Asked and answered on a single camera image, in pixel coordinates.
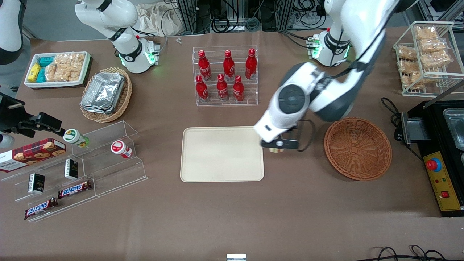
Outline light wicker basket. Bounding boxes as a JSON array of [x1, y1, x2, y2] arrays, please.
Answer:
[[80, 67, 133, 123]]

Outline small black box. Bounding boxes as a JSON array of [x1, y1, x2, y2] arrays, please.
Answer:
[[28, 173, 45, 194], [65, 159, 79, 180]]

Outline white cloth bag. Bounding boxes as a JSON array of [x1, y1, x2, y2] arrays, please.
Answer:
[[138, 3, 182, 37]]

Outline black background cables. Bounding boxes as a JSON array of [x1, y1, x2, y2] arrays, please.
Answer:
[[212, 14, 254, 33]]

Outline clear acrylic stepped display stand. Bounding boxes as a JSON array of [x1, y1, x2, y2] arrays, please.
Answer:
[[0, 121, 148, 222]]

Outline black power cable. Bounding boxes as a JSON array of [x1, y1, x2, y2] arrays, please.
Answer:
[[381, 97, 423, 162]]

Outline white wire rack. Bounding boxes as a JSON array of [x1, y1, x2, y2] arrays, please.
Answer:
[[393, 21, 464, 97]]

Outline metal pan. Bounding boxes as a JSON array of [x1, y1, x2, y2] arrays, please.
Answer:
[[443, 108, 464, 140]]

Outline aluminium frame rack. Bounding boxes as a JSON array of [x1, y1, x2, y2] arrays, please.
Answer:
[[176, 0, 198, 35]]

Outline red cola bottle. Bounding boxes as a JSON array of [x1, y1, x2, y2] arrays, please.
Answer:
[[245, 48, 257, 80], [223, 50, 235, 81], [198, 50, 212, 81], [232, 75, 245, 102], [195, 75, 209, 103], [216, 74, 229, 102]]

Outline clear acrylic bottle rack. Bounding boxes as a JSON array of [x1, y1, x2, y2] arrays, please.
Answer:
[[192, 46, 258, 107]]

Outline black floor cables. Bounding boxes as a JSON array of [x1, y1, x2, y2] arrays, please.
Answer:
[[364, 245, 464, 261]]

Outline cream plastic tray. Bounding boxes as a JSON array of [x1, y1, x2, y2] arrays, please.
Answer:
[[180, 126, 265, 182]]

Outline red tartan cookie box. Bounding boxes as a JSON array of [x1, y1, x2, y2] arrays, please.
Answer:
[[0, 138, 67, 173]]

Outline aluminium foil container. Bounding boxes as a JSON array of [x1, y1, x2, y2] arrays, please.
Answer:
[[80, 72, 126, 115]]

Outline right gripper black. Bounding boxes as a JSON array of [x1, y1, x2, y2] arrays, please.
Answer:
[[0, 92, 66, 138]]

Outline brown round wicker basket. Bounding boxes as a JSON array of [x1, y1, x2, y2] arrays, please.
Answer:
[[324, 117, 393, 181]]

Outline red lid cup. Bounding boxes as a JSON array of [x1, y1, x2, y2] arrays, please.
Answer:
[[111, 140, 133, 159]]

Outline green sunflower lid cup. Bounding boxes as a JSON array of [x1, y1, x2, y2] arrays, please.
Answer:
[[63, 129, 89, 148]]

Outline Snickers chocolate bar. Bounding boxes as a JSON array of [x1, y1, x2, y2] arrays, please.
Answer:
[[24, 198, 58, 220], [58, 180, 93, 199]]

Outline black cooking machine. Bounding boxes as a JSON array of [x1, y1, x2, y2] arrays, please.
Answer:
[[401, 100, 464, 218]]

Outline yellow snack packet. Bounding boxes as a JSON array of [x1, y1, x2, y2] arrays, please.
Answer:
[[28, 63, 41, 82]]

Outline white plastic snack bin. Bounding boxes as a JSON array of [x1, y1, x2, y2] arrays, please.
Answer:
[[24, 51, 91, 88]]

